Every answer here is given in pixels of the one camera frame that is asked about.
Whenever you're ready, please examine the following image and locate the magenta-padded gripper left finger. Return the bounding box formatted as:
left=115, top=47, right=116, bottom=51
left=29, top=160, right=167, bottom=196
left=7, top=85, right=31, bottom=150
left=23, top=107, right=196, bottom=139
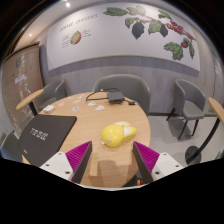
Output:
left=39, top=140, right=93, bottom=184

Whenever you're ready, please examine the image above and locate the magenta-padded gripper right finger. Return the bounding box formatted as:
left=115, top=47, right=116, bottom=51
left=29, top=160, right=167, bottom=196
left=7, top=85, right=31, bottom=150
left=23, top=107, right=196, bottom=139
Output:
left=132, top=141, right=185, bottom=184

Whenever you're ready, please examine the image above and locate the yellow computer mouse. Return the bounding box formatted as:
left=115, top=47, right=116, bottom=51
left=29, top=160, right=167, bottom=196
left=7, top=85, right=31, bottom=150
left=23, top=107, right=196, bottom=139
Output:
left=101, top=121, right=138, bottom=148

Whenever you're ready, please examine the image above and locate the black mouse pad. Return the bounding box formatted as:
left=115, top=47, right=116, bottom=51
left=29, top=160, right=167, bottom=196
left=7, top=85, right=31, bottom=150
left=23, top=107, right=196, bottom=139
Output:
left=17, top=114, right=78, bottom=167

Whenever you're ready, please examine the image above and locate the small white box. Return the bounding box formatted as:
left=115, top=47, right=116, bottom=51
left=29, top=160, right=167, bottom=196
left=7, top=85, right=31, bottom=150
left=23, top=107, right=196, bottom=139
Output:
left=42, top=104, right=56, bottom=114

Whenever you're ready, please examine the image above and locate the flat black box device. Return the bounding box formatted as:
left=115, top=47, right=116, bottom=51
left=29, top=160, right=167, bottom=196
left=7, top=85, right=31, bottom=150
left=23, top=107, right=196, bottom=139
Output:
left=106, top=91, right=126, bottom=104

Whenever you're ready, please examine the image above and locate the grey chair with black legs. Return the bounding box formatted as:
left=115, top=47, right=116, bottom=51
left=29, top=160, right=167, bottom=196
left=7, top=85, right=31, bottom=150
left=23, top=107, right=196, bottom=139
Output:
left=166, top=78, right=207, bottom=140

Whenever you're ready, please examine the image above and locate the grey armchair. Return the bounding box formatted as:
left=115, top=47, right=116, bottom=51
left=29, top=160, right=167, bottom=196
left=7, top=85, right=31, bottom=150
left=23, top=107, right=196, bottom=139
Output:
left=39, top=79, right=68, bottom=111
left=92, top=73, right=151, bottom=117

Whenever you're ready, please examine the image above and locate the round wooden side table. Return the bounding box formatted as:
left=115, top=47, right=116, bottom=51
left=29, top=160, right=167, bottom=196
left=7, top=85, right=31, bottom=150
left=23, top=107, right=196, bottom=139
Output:
left=15, top=88, right=45, bottom=117

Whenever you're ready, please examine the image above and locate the brown notice board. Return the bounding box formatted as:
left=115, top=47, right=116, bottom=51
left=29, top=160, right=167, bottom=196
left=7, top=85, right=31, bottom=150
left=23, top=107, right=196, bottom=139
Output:
left=1, top=44, right=44, bottom=134

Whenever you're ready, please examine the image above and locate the black cable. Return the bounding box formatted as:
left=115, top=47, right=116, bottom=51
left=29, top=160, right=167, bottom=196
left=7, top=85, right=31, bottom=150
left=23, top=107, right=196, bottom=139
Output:
left=85, top=87, right=121, bottom=102

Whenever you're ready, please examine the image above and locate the wooden table with black pedestal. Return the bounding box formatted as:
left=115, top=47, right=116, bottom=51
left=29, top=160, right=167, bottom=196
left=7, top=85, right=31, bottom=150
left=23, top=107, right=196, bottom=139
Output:
left=184, top=96, right=224, bottom=166

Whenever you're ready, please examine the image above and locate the coffee plant wall mural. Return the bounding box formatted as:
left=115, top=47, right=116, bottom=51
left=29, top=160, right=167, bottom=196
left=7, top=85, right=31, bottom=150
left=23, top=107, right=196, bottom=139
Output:
left=46, top=2, right=201, bottom=72

